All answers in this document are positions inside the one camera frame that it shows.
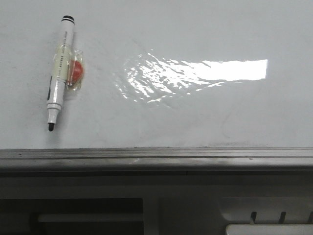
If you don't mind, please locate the red magnet taped to marker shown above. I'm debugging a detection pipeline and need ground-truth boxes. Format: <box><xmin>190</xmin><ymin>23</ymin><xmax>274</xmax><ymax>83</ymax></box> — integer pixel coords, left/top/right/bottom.
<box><xmin>66</xmin><ymin>49</ymin><xmax>85</xmax><ymax>91</ymax></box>

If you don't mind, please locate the white black whiteboard marker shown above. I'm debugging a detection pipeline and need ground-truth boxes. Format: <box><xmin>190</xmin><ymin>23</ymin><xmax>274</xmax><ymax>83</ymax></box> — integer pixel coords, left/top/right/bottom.
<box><xmin>47</xmin><ymin>15</ymin><xmax>75</xmax><ymax>132</ymax></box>

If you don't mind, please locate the white whiteboard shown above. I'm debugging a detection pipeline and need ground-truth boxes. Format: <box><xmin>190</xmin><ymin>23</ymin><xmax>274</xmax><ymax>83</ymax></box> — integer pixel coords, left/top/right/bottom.
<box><xmin>0</xmin><ymin>0</ymin><xmax>313</xmax><ymax>149</ymax></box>

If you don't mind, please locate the grey aluminium whiteboard frame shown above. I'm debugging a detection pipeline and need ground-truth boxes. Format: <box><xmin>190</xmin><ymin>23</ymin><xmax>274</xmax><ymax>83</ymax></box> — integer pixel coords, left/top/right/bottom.
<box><xmin>0</xmin><ymin>147</ymin><xmax>313</xmax><ymax>175</ymax></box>

